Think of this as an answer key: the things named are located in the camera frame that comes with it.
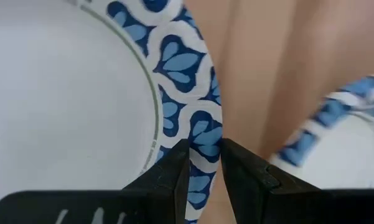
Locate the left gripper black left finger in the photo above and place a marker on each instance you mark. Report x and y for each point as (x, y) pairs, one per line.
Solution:
(155, 205)

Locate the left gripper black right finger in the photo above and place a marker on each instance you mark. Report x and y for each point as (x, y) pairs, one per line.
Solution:
(283, 205)

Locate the blue patterned white paper bowl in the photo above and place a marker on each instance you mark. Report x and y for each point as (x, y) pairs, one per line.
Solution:
(345, 149)
(65, 93)

